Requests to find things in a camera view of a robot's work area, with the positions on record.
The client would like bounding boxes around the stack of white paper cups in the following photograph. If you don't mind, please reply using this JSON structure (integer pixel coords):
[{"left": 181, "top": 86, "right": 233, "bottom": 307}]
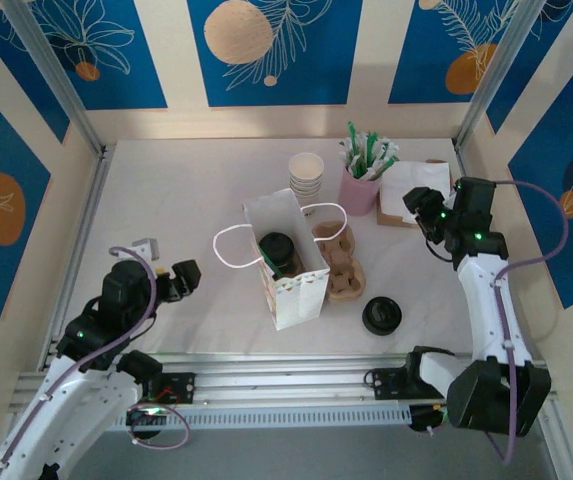
[{"left": 288, "top": 152, "right": 326, "bottom": 209}]

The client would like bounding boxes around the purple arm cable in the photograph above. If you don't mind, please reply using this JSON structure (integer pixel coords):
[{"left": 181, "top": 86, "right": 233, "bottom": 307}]
[
  {"left": 0, "top": 246, "right": 191, "bottom": 474},
  {"left": 485, "top": 179, "right": 569, "bottom": 466}
]

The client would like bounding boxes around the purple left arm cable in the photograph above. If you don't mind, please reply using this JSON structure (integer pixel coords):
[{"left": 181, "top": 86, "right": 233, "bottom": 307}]
[{"left": 0, "top": 246, "right": 191, "bottom": 474}]

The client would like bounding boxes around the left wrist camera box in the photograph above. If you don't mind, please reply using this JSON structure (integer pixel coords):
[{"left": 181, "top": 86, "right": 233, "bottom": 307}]
[{"left": 132, "top": 238, "right": 160, "bottom": 260}]

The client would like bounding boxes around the stack of cardboard cup carriers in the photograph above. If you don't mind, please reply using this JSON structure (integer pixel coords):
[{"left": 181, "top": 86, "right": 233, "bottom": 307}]
[{"left": 312, "top": 219, "right": 366, "bottom": 303}]

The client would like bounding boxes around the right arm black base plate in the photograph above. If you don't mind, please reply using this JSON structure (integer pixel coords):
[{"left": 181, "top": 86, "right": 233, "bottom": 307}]
[{"left": 365, "top": 367, "right": 447, "bottom": 401}]

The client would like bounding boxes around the green stirrer stick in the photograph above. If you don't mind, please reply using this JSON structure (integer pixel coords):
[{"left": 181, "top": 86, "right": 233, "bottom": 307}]
[{"left": 258, "top": 243, "right": 283, "bottom": 281}]

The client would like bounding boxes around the paper cup with black lid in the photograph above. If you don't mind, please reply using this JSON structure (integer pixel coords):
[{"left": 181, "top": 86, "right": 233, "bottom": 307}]
[{"left": 258, "top": 232, "right": 301, "bottom": 276}]

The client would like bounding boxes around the brown cardboard napkin tray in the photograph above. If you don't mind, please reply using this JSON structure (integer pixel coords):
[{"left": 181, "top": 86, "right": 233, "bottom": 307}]
[{"left": 376, "top": 158, "right": 460, "bottom": 230}]

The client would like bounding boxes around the aluminium frame cross rail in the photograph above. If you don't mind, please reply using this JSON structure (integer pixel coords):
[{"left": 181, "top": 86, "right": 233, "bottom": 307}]
[{"left": 8, "top": 352, "right": 560, "bottom": 414}]

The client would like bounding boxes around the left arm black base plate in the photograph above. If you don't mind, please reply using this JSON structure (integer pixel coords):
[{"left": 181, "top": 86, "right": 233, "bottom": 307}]
[{"left": 104, "top": 372, "right": 197, "bottom": 407}]

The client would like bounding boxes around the single cardboard cup carrier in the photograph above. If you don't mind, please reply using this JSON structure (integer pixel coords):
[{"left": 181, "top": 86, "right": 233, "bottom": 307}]
[{"left": 270, "top": 252, "right": 317, "bottom": 281}]

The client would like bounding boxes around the white paper bag with handles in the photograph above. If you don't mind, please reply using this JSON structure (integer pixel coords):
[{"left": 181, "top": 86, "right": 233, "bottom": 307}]
[{"left": 213, "top": 187, "right": 348, "bottom": 332}]

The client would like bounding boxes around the stack of black cup lids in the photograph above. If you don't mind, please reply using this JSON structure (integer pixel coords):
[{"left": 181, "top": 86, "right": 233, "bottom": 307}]
[{"left": 360, "top": 295, "right": 403, "bottom": 336}]

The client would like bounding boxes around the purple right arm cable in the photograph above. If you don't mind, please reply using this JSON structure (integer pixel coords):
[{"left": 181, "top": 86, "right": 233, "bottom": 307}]
[{"left": 485, "top": 179, "right": 569, "bottom": 466}]

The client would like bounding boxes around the stack of white napkins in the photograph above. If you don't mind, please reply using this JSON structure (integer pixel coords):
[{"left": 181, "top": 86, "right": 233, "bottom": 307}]
[{"left": 380, "top": 160, "right": 452, "bottom": 224}]

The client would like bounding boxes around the grey slotted cable duct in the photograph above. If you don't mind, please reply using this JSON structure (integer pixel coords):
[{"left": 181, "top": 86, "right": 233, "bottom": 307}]
[{"left": 30, "top": 407, "right": 412, "bottom": 432}]

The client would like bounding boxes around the aluminium frame post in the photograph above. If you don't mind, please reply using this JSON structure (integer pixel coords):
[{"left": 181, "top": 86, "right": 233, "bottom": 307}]
[
  {"left": 3, "top": 0, "right": 106, "bottom": 157},
  {"left": 453, "top": 0, "right": 540, "bottom": 151}
]

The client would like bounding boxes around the pink cylindrical holder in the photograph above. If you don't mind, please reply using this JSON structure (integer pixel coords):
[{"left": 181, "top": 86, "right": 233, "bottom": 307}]
[{"left": 340, "top": 164, "right": 382, "bottom": 217}]

